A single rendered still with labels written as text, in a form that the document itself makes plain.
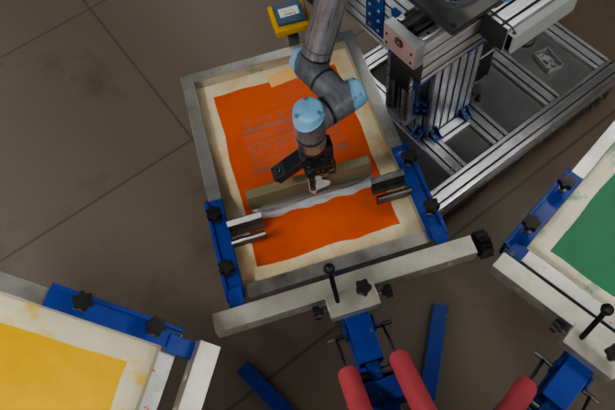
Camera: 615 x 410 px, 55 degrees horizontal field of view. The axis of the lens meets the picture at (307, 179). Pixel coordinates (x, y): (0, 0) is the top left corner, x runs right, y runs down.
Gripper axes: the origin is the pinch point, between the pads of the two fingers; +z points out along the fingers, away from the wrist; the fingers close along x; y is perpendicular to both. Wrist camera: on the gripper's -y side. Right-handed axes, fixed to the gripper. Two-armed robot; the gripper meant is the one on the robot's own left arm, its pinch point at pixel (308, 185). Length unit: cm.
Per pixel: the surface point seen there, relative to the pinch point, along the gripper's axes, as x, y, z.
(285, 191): -1.4, -7.2, -2.8
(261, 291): -25.5, -20.6, 1.7
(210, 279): 24, -46, 101
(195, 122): 33.3, -27.0, 1.5
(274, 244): -12.2, -14.1, 5.2
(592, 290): -50, 60, 4
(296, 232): -10.7, -7.3, 5.1
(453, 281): -9, 54, 99
